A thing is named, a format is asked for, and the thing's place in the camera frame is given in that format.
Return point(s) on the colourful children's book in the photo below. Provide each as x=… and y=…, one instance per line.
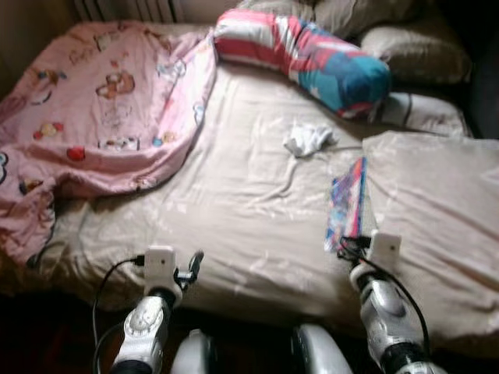
x=347, y=206

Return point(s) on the pink white blue striped pillow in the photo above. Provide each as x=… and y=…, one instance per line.
x=312, y=66

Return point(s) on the grey pleated curtain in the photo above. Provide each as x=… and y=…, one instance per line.
x=125, y=9

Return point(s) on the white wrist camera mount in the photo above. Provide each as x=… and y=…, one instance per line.
x=160, y=266
x=385, y=249

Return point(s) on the bed with beige sheet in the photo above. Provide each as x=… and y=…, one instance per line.
x=234, y=210

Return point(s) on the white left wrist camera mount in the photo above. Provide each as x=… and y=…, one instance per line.
x=160, y=266

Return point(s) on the beige folded duvet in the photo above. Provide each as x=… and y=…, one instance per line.
x=437, y=218

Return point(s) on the pink cartoon print blanket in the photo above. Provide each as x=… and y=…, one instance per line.
x=109, y=101

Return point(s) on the silver robot leg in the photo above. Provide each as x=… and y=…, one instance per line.
x=193, y=354
x=321, y=352

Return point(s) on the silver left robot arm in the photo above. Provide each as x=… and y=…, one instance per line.
x=144, y=331

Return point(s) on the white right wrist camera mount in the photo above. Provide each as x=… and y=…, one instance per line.
x=385, y=249

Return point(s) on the silver left robot leg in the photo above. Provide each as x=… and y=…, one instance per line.
x=193, y=354

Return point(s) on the white crumpled cloth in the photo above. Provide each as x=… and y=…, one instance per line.
x=306, y=140

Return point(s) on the silver right robot leg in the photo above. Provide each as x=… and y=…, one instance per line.
x=321, y=352

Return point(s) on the white pillow with dark stripe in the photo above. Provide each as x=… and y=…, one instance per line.
x=425, y=115

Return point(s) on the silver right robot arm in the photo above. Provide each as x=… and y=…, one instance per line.
x=386, y=312

